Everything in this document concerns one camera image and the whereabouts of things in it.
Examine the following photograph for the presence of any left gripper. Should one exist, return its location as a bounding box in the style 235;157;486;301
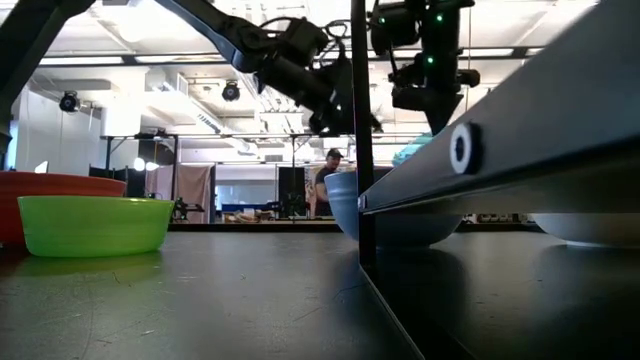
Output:
257;52;385;137

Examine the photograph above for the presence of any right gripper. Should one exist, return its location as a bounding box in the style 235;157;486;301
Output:
389;69;481;137

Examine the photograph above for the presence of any cyan bowl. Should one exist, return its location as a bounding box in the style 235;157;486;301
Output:
392;133;434;167

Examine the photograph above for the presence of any blue bowl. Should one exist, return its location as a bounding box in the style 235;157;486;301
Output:
324;171;464;249

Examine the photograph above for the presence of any white bowl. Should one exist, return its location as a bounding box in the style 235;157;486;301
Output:
529;213;640;249

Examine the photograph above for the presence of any light green bowl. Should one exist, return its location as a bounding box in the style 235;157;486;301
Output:
17;195;175;259

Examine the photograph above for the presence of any red bowl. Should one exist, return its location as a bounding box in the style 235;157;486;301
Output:
0;171;127;246

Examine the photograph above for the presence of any person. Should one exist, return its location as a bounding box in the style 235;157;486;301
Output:
314;148;346;217

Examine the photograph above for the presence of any black cabinet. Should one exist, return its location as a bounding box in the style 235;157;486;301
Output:
278;166;307;219

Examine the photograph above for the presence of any black ceiling spotlight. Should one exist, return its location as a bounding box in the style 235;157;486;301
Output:
221;80;242;103
58;90;81;114

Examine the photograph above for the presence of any beige curtain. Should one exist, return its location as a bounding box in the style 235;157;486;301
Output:
174;164;215;225

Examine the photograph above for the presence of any black table mat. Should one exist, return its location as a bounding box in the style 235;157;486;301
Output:
0;229;640;360

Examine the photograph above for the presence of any black vertical frame post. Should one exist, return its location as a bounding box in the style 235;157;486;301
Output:
349;0;377;269

